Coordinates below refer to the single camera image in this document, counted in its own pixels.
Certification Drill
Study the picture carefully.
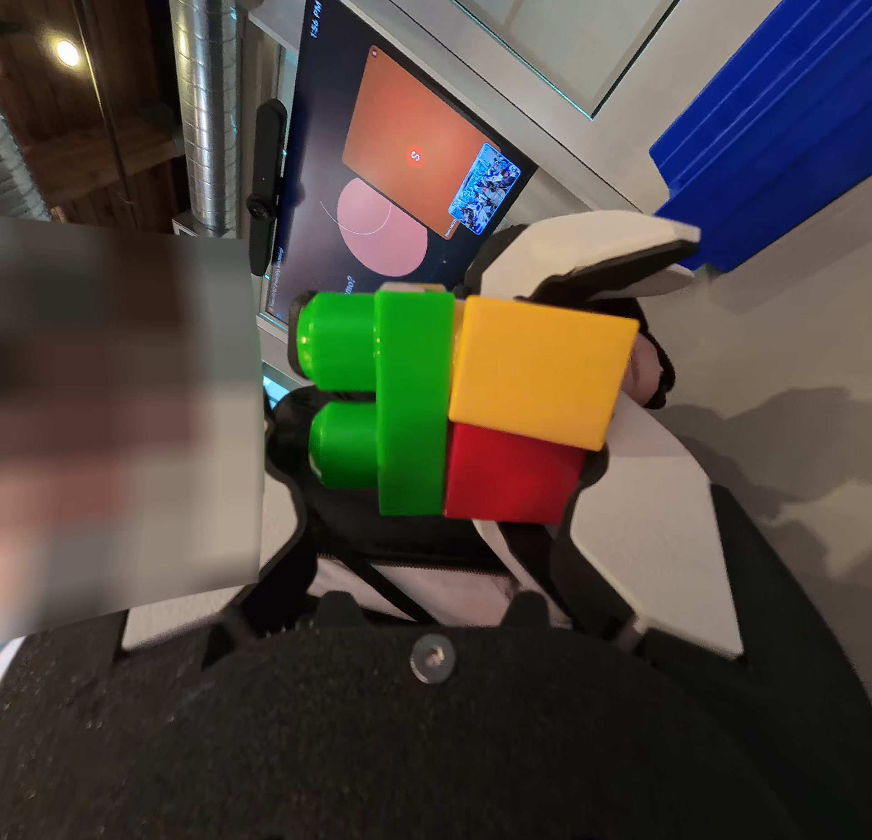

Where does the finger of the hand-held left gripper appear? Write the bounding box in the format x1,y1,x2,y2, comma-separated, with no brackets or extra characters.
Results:
471,520,562,609
468,209,704,304

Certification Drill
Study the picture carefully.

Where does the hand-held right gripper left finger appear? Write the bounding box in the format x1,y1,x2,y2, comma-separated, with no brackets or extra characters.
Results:
123,404,331,650

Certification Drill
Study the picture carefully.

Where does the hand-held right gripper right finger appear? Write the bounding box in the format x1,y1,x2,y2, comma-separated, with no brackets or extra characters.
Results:
550,404,745,661

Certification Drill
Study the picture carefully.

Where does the red mega block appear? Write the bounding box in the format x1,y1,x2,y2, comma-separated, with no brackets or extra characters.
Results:
442,422,591,526

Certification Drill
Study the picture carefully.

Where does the yellow mega block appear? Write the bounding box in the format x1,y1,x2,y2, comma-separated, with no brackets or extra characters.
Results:
446,295,643,454

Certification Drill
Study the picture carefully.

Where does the green mega block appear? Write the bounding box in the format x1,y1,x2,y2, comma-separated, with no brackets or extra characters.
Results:
287,286,459,519

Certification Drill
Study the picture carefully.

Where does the blue storage bin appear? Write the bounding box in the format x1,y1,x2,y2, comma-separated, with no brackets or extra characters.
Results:
650,0,872,273

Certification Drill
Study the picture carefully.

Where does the person's left hand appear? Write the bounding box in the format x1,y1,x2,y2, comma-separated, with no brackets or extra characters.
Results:
629,333,664,405

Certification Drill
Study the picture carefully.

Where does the computer monitor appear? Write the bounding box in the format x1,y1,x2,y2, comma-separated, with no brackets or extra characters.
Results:
266,0,540,327

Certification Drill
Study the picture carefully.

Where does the glass window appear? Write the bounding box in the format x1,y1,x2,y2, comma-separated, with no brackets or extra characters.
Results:
293,0,808,217

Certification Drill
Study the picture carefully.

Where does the black webcam bar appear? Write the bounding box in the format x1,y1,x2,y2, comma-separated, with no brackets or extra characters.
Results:
244,98,291,278

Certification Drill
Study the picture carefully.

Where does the silver duct pipe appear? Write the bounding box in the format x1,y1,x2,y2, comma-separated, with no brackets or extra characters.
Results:
164,0,263,241
0,111,50,222

